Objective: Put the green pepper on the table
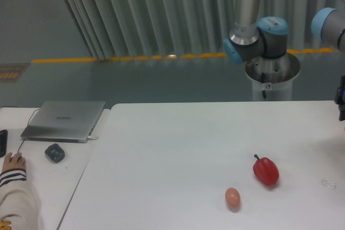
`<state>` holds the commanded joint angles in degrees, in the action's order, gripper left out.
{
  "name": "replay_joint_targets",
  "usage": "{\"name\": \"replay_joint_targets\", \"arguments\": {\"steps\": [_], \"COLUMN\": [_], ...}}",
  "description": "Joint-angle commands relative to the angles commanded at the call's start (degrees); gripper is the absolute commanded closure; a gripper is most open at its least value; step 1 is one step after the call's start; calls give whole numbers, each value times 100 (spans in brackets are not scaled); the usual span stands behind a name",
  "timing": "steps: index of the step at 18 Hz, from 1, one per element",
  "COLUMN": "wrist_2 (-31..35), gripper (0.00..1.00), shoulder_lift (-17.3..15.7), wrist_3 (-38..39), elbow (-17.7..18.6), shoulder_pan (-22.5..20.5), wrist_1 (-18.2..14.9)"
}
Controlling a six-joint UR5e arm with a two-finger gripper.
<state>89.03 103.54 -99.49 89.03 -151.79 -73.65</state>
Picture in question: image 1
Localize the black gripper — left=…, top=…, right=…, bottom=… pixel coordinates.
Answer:
left=334, top=75, right=345, bottom=121

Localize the cream striped sleeve forearm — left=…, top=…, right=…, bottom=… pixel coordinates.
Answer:
left=1, top=169, right=38, bottom=229

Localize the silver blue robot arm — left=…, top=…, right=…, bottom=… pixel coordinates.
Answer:
left=223, top=0, right=344, bottom=121

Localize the red bell pepper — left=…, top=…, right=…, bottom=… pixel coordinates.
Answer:
left=253, top=154, right=280, bottom=186

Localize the person's hand on mouse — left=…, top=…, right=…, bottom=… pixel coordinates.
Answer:
left=2, top=152, right=26, bottom=172

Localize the brown egg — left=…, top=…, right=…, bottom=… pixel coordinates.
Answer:
left=225, top=187, right=241, bottom=209

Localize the silver Huawei laptop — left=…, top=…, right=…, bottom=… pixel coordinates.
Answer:
left=21, top=101, right=106, bottom=143

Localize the black small gadget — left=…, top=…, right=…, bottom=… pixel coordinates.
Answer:
left=45, top=143, right=65, bottom=163

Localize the white side table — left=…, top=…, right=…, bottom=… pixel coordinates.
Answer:
left=1, top=107, right=110, bottom=229

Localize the black phone at edge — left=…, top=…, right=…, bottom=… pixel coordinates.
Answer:
left=0, top=129, right=8, bottom=157

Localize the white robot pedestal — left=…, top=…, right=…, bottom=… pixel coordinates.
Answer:
left=245, top=53, right=301, bottom=101

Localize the black pedestal cable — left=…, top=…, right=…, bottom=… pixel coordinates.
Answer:
left=260, top=72, right=267, bottom=100

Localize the grey laptop cable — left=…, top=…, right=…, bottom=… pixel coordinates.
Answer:
left=16, top=107, right=41, bottom=155

